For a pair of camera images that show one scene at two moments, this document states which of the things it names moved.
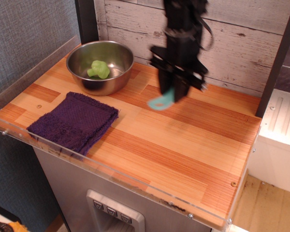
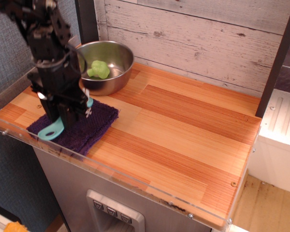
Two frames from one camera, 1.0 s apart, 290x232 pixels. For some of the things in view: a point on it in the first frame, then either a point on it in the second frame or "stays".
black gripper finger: x=181 y=88 -> x=69 y=116
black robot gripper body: x=181 y=57 -> x=60 y=79
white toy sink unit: x=276 y=157 stays
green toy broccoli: x=99 y=68 stays
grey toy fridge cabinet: x=92 y=200 stays
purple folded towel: x=76 y=124 stays
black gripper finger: x=166 y=79 -> x=52 y=108
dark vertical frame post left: x=87 y=20 stays
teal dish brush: x=163 y=102 -> x=56 y=128
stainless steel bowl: x=100 y=67 stays
